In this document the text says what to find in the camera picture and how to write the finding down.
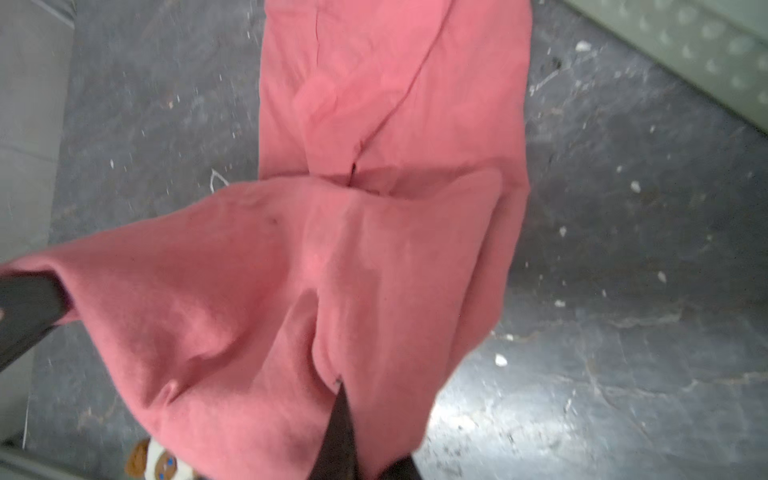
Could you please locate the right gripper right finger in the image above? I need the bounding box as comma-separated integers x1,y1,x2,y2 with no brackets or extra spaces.
379,456,422,480

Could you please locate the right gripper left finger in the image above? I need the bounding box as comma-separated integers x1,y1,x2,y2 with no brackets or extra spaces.
308,383,360,480

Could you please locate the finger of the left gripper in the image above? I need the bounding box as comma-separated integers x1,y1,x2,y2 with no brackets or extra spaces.
0,272,68,371

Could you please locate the pink t shirt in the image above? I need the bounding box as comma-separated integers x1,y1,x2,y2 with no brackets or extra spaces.
1,1,532,479

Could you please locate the brown white plush toy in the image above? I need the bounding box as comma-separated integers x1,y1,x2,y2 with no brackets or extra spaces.
125,437,201,480

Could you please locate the light green plastic basket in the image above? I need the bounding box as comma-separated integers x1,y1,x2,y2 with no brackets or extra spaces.
568,0,767,132

